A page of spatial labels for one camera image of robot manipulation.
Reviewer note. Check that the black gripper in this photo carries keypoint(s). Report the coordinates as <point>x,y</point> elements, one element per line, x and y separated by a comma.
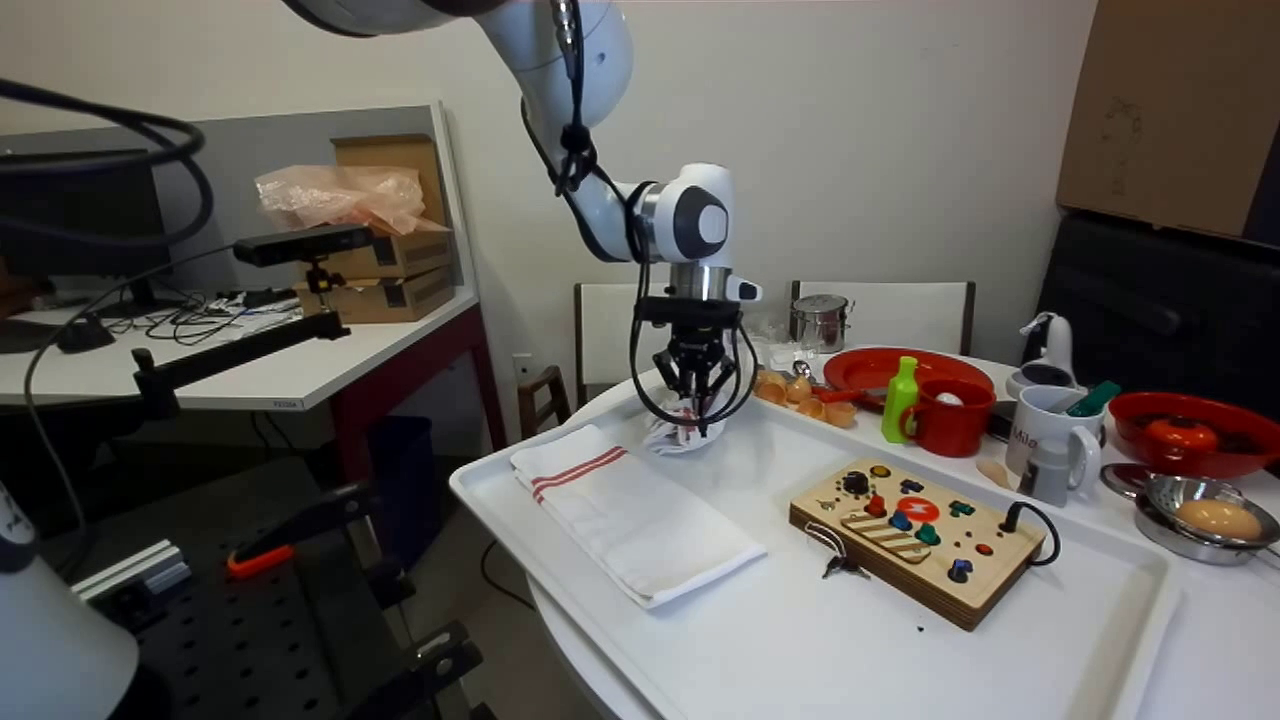
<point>694,350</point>

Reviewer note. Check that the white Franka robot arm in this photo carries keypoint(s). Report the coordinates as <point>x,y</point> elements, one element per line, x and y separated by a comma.
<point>585,52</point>

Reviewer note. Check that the large white red-striped towel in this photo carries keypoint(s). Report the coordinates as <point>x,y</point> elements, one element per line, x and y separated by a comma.
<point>626,520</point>

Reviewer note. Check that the white plastic tray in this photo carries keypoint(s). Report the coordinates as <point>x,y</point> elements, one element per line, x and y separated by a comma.
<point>802,641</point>

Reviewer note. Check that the orange toy food piece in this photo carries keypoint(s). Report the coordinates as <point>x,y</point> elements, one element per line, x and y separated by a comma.
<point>808,398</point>
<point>776,389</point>
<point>840,414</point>

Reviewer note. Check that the small white bottle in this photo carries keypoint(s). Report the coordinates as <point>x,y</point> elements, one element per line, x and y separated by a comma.
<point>802,361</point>

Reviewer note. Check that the clear glass pitcher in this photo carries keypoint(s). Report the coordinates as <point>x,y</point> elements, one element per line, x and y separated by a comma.
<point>822,324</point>

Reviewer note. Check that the red plate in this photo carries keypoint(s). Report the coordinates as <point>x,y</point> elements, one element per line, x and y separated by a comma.
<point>864,371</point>

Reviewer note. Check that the green plastic bottle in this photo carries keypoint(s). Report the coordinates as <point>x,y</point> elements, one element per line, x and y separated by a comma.
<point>902,405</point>

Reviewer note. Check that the red mug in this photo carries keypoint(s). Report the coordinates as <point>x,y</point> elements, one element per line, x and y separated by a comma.
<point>955,424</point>

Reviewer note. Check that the wooden busy board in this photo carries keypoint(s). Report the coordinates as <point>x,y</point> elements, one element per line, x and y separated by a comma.
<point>933,583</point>

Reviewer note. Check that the flat cardboard box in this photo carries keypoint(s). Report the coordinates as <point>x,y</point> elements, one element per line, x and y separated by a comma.
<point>400,287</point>

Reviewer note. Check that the small grey shaker jar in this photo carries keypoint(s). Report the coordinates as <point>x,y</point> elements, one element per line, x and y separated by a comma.
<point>1053,475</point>

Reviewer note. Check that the small cardboard box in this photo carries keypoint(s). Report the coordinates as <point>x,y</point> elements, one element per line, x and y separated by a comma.
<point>400,155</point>

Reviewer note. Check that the teal utensil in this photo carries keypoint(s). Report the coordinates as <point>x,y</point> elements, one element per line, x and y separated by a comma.
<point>1096,398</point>

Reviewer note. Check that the pink plastic bag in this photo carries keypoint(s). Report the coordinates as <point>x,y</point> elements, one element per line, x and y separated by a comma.
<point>333,197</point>

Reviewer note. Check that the white desk red legs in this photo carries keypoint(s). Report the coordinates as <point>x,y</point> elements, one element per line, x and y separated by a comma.
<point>265,380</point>

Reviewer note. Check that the red bowl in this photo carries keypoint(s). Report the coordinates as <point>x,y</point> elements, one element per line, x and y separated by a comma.
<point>1132,451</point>

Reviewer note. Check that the black cabinet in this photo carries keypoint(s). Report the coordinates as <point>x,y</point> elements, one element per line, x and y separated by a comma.
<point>1162,305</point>

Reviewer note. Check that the stainless steel bowl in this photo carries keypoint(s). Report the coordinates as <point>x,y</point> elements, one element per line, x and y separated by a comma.
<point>1156,506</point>

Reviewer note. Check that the red tomato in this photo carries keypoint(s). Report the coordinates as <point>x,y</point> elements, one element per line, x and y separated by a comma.
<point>1183,438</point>

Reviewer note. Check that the grey partition panel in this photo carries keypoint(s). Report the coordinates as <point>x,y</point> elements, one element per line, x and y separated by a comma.
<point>242,172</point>

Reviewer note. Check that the beige food in bowl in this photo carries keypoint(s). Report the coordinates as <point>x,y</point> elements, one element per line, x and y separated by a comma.
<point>1218,518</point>

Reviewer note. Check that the large cardboard box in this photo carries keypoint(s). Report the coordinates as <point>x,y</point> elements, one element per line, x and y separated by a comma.
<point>1162,106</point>

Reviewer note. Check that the black computer monitor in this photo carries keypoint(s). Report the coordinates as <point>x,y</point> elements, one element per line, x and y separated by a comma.
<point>83,201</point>

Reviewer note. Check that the white dome lamp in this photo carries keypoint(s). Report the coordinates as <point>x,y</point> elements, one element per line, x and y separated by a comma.
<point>55,641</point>

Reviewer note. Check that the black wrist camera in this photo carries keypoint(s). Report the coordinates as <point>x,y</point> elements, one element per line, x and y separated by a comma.
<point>687,308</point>

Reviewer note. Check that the small wooden frame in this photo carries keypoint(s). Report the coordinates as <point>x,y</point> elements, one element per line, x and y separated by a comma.
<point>533,400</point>

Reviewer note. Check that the white wall outlet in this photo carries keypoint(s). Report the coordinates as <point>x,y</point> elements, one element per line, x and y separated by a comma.
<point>520,366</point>

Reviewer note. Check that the black stereo camera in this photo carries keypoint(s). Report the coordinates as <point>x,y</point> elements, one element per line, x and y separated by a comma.
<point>295,246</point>

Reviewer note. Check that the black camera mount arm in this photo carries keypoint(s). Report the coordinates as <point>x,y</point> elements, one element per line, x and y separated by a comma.
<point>242,350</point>

